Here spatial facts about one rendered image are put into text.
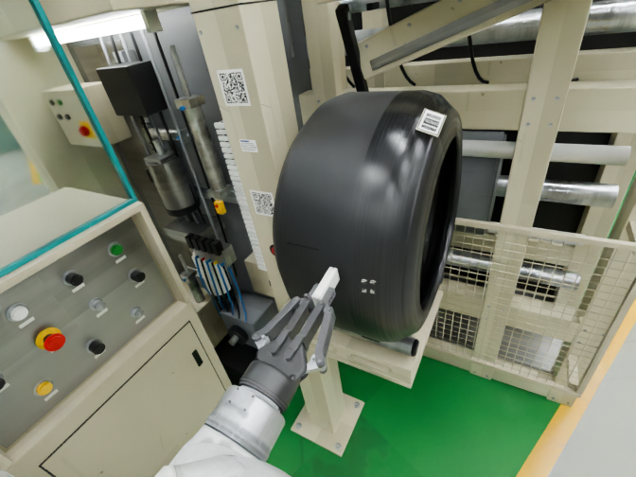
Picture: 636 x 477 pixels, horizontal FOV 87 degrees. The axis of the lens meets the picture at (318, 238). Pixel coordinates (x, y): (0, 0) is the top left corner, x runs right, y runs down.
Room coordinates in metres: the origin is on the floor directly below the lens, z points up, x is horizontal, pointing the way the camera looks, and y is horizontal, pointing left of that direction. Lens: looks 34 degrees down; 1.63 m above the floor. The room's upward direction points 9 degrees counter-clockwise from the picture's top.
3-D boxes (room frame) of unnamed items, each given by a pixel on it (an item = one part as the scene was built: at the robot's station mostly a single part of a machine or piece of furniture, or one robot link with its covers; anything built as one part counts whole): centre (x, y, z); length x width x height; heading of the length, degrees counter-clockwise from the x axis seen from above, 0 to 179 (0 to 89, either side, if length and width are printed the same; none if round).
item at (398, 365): (0.62, -0.05, 0.83); 0.36 x 0.09 x 0.06; 56
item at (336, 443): (0.86, 0.09, 0.01); 0.27 x 0.27 x 0.02; 56
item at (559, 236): (0.88, -0.51, 0.65); 0.90 x 0.02 x 0.70; 56
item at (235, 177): (0.89, 0.18, 1.19); 0.05 x 0.04 x 0.48; 146
